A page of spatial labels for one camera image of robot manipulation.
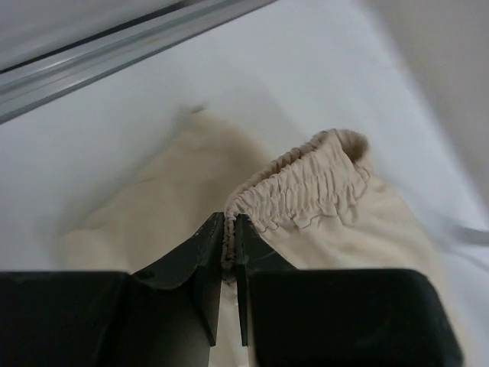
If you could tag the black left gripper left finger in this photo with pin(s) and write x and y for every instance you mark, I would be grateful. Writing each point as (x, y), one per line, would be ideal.
(163, 315)

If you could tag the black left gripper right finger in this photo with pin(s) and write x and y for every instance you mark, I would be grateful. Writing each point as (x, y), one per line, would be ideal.
(351, 317)

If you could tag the beige cargo trousers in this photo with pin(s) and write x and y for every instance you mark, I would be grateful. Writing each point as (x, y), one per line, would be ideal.
(320, 205)

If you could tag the left metal table rail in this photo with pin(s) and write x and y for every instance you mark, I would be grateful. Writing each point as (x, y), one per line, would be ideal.
(34, 83)

